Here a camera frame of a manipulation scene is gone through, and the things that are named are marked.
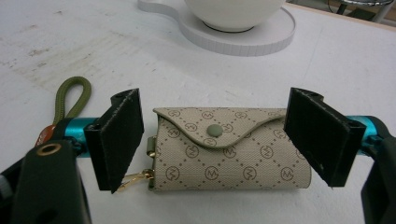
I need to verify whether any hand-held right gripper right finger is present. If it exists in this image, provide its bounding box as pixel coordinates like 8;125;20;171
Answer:
283;87;387;189

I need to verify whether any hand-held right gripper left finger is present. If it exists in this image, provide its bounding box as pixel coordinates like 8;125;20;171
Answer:
54;88;146;194

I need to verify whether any beige patterned pouch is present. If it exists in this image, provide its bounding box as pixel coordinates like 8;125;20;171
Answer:
147;106;313;192

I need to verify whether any white round tray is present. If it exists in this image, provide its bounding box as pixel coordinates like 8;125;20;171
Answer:
137;0;297;58

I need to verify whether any metal stand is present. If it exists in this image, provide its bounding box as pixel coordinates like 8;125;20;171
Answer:
326;0;396;23

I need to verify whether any white bowl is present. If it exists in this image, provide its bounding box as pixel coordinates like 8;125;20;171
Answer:
184;0;287;33

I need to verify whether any olive green wrist strap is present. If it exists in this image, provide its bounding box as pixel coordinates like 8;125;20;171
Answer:
35;76;92;147

